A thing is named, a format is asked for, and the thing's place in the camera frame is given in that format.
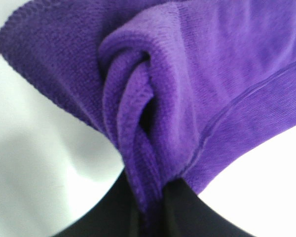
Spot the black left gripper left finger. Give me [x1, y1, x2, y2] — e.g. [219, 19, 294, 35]
[55, 171, 145, 237]

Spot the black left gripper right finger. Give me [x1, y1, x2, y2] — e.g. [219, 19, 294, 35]
[160, 178, 259, 237]

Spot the purple towel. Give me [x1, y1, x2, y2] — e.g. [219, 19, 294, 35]
[0, 0, 296, 216]

